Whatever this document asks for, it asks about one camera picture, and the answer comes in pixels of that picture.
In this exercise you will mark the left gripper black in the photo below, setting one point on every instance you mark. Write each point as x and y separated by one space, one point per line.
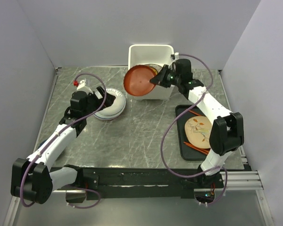
109 101

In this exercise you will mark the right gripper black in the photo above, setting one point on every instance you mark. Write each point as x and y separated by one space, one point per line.
160 79

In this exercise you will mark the red scalloped plate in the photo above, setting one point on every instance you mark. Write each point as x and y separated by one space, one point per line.
137 80

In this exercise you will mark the yellow patterned plate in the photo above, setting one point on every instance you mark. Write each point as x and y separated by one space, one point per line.
156 68

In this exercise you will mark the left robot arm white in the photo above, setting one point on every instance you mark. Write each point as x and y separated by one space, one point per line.
52 150

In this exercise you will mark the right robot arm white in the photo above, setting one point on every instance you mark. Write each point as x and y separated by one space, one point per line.
227 133

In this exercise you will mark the white plastic bin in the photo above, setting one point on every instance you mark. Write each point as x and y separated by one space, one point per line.
152 54

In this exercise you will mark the white plate blue rim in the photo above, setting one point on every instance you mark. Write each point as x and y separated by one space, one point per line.
117 107

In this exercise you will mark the orange chopstick upper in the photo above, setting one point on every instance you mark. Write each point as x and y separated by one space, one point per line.
195 113

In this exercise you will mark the orange chopstick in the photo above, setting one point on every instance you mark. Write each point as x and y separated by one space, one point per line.
204 151
195 113

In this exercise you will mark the peach plate with bird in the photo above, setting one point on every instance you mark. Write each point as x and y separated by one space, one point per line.
197 130

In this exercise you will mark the black rectangular tray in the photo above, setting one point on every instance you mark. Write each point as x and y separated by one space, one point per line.
187 153

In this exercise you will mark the orange chopstick lower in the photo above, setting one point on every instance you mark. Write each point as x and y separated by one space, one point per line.
204 151

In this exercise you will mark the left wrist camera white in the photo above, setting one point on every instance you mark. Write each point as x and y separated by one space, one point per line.
83 85

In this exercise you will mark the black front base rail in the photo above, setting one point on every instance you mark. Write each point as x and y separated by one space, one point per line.
114 183

